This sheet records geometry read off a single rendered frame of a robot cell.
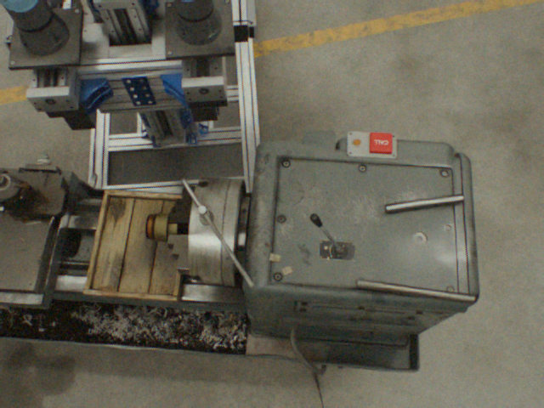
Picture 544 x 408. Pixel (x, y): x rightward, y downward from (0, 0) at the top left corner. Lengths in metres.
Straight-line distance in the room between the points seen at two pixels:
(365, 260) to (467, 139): 1.82
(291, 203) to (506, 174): 1.85
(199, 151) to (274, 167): 1.26
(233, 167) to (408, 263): 1.42
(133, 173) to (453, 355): 1.76
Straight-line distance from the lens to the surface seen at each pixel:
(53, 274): 1.82
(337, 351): 2.00
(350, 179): 1.41
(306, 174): 1.40
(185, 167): 2.61
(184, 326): 1.99
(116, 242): 1.80
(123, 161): 2.70
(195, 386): 2.55
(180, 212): 1.50
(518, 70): 3.42
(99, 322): 2.11
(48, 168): 1.88
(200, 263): 1.41
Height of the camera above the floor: 2.52
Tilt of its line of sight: 69 degrees down
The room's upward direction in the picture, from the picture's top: 2 degrees counter-clockwise
